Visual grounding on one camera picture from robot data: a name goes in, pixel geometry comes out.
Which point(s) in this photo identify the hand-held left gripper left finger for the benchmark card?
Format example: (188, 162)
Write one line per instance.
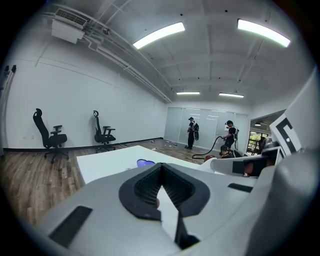
(100, 200)

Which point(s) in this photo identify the upright black office chair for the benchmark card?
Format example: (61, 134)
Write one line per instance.
(106, 137)

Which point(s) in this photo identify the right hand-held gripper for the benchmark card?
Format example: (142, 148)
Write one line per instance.
(285, 132)

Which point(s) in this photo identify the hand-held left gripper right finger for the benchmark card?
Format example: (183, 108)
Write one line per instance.
(220, 195)

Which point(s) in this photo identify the white ceiling pipes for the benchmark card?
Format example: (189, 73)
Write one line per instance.
(125, 62)

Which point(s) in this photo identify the white table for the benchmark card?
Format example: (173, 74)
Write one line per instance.
(107, 162)

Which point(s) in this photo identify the aluminium ladder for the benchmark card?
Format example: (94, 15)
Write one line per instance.
(13, 68)

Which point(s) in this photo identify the red and green vacuum cleaner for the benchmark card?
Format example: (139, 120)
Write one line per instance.
(208, 157)

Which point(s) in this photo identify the white air conditioner unit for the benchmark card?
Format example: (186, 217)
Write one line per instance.
(67, 30)

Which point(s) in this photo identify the person's right hand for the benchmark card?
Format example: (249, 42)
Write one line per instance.
(253, 167)

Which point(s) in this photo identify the reclined black office chair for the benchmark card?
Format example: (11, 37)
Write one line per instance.
(53, 138)

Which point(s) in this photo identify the ceiling light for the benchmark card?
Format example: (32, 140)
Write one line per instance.
(188, 93)
(158, 35)
(231, 95)
(263, 32)

